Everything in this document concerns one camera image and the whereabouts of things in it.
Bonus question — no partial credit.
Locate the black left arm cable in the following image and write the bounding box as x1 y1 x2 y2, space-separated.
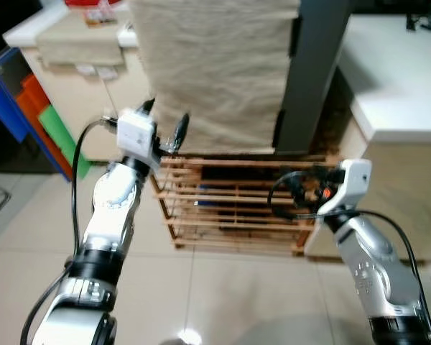
20 119 119 345

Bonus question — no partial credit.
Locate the large beige fridge cloth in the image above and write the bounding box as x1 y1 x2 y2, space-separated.
128 0 301 155

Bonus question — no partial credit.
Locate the thin black cord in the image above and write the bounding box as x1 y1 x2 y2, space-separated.
406 11 431 32

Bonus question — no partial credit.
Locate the wide white counter cabinet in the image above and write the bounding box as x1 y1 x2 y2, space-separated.
304 14 431 263

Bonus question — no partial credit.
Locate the small beige cloth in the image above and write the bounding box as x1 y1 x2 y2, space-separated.
34 11 128 69

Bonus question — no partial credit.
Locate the blue plastic board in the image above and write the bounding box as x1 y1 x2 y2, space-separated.
0 47 29 144

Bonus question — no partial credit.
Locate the beige cabinet with white top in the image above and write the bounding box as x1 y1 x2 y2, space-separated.
1 6 155 162

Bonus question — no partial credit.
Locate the wooden slatted rack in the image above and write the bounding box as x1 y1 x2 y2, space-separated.
151 153 346 257

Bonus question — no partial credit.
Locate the green plastic board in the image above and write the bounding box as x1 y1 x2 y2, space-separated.
37 104 93 179

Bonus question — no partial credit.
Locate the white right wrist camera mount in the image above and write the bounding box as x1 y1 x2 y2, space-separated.
318 159 373 216

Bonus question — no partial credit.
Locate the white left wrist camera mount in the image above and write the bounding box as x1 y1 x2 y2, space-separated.
117 109 160 156

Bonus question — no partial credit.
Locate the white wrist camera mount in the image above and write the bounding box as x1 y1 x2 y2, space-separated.
117 109 160 156
318 159 373 216

